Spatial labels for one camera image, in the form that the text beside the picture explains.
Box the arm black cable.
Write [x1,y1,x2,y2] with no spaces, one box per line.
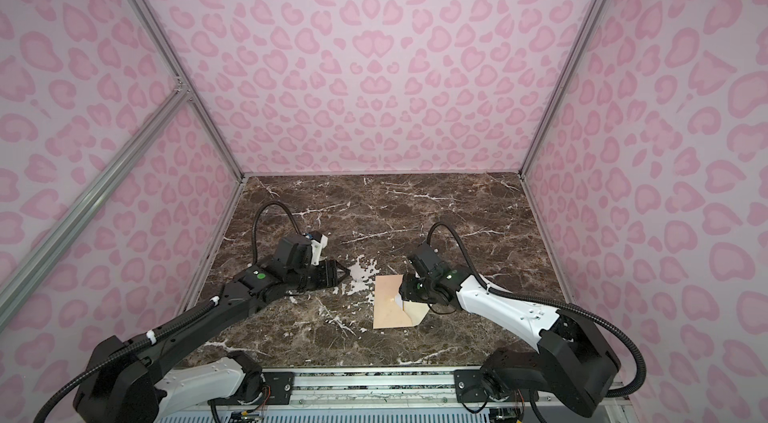
[425,221,647,398]
[32,200,304,423]

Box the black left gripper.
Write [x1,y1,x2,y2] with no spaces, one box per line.
[287,257,352,292]

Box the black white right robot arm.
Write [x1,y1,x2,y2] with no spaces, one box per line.
[399,270,647,418]

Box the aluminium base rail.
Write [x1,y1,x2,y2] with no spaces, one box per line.
[149,366,637,423]

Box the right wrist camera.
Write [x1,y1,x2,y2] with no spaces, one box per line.
[408,242,449,279]

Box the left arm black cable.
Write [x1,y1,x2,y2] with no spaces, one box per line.
[32,200,304,423]

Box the corner aluminium post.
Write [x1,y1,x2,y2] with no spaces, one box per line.
[127,0,246,183]
[518,0,610,180]

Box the right corner aluminium post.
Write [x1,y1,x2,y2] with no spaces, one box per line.
[518,0,610,180]

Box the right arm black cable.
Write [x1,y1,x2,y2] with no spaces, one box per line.
[425,221,647,398]

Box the peach paper envelope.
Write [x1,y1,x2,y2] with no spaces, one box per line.
[373,275,430,329]

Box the left corner aluminium post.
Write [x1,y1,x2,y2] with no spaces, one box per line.
[127,0,246,183]

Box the left diagonal aluminium strut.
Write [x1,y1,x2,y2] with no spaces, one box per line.
[1,84,188,328]

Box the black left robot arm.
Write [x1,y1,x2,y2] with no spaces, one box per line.
[73,260,350,422]

